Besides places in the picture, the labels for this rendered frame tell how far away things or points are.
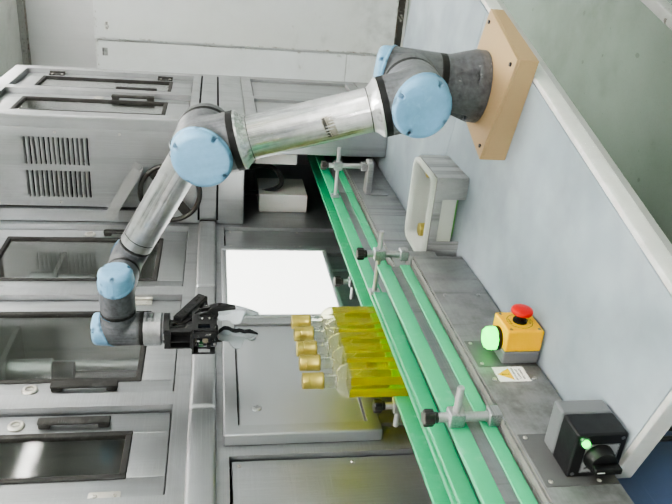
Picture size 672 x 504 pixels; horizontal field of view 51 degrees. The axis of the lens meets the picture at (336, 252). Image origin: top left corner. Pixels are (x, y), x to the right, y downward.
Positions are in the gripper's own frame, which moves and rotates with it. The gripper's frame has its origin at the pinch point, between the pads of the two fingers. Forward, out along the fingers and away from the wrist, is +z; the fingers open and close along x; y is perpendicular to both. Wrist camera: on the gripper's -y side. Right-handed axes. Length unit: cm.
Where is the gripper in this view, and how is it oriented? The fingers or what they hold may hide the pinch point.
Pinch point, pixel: (252, 321)
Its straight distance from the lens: 164.6
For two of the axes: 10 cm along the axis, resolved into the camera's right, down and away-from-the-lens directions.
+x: 1.0, -8.5, -5.1
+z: 9.8, 0.1, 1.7
